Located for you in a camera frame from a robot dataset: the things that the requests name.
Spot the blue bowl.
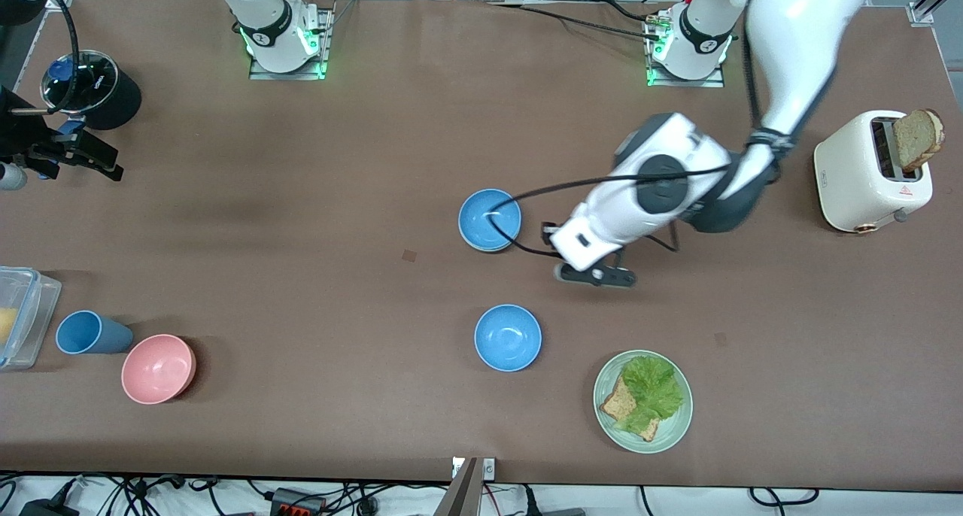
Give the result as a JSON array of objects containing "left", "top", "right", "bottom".
[
  {"left": 458, "top": 189, "right": 522, "bottom": 251},
  {"left": 474, "top": 304, "right": 542, "bottom": 372}
]

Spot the pink bowl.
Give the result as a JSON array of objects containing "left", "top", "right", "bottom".
[{"left": 121, "top": 334, "right": 197, "bottom": 405}]

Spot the glass lid with blue knob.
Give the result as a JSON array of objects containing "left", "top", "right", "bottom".
[{"left": 41, "top": 50, "right": 120, "bottom": 115}]

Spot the clear plastic container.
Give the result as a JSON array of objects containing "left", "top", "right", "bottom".
[{"left": 0, "top": 266, "right": 62, "bottom": 371}]

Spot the blue cup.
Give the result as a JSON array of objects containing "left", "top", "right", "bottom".
[{"left": 56, "top": 310, "right": 134, "bottom": 355}]

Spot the green lettuce leaf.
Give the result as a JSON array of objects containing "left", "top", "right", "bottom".
[{"left": 615, "top": 355, "right": 685, "bottom": 434}]

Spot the brown bread slice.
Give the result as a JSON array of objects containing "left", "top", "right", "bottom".
[{"left": 600, "top": 375, "right": 661, "bottom": 442}]

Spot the light green plate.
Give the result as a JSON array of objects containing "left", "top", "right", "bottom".
[{"left": 593, "top": 350, "right": 694, "bottom": 454}]

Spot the cream toaster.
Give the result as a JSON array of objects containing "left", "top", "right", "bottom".
[{"left": 813, "top": 110, "right": 934, "bottom": 234}]

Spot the toast slice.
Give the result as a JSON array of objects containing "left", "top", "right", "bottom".
[{"left": 892, "top": 108, "right": 946, "bottom": 171}]

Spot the black power adapter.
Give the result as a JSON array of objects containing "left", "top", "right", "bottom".
[{"left": 18, "top": 499, "right": 81, "bottom": 516}]

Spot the black red power strip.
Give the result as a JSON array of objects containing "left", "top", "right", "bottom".
[{"left": 271, "top": 488, "right": 327, "bottom": 516}]

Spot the black pot with blue handle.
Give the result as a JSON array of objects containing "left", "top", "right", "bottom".
[{"left": 39, "top": 50, "right": 142, "bottom": 137}]

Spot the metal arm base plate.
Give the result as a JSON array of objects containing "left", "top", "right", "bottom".
[
  {"left": 645, "top": 8, "right": 725, "bottom": 89},
  {"left": 248, "top": 8, "right": 333, "bottom": 81}
]

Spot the black table cable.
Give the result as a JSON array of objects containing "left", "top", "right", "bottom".
[{"left": 488, "top": 2, "right": 664, "bottom": 41}]

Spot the small metal bracket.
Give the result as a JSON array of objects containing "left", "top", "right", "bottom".
[{"left": 451, "top": 457, "right": 497, "bottom": 480}]

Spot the grey camera pole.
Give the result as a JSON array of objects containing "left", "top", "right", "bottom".
[{"left": 434, "top": 457, "right": 482, "bottom": 516}]

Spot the black floor cable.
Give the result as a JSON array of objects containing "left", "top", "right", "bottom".
[{"left": 748, "top": 487, "right": 820, "bottom": 507}]

